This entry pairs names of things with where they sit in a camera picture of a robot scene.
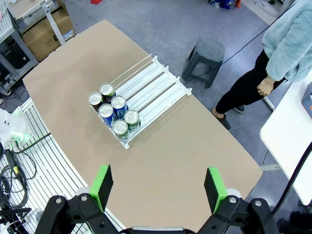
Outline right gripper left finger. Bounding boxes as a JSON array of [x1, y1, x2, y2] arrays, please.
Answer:
[[34, 164, 122, 234]]

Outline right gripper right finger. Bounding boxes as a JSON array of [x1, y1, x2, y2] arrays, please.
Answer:
[[197, 167, 280, 234]]

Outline blue bin with orange handles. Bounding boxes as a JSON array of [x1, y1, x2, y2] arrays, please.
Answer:
[[301, 81, 312, 113]]

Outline person's left forearm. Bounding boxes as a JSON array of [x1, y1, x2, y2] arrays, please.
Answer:
[[265, 41, 300, 82]]

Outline black Pepsi beverage can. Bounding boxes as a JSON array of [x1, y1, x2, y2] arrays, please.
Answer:
[[99, 82, 117, 103], [88, 92, 104, 110]]

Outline clear white can dispenser rack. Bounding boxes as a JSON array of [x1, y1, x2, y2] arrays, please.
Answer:
[[90, 53, 193, 150]]

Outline person's left hand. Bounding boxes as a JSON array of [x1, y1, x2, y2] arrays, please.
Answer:
[[257, 76, 275, 97]]

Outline green Chilsung cider can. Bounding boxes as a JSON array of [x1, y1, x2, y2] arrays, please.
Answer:
[[124, 109, 141, 132], [112, 119, 130, 142]]

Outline blue Pocari Sweat can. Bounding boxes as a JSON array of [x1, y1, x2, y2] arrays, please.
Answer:
[[111, 95, 129, 117], [98, 103, 117, 127]]

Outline white rounded table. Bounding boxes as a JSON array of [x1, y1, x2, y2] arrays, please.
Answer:
[[259, 73, 312, 207]]

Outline person's black trousers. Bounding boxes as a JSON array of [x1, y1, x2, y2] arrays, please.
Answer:
[[215, 50, 292, 115]]

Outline dark grey plastic stool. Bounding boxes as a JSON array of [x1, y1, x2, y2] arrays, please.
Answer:
[[181, 38, 225, 89]]

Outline large cardboard box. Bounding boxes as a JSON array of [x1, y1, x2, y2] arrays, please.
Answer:
[[21, 6, 76, 63]]

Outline person's light blue fleece torso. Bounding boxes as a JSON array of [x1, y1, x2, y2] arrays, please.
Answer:
[[262, 0, 312, 83]]

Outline wooden desk with white legs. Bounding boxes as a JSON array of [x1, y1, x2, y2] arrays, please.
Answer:
[[7, 0, 66, 47]]

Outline white slotted robot base plate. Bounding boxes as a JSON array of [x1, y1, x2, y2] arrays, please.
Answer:
[[0, 97, 127, 234]]

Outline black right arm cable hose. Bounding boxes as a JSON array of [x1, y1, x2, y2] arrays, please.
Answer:
[[272, 143, 312, 215]]

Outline black cable bundle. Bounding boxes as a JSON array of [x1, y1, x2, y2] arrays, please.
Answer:
[[0, 143, 37, 210]]

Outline thin black floor cable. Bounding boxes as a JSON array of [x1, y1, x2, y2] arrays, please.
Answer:
[[182, 0, 298, 86]]

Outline aluminium frame equipment rack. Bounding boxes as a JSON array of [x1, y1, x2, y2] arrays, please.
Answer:
[[0, 4, 39, 96]]

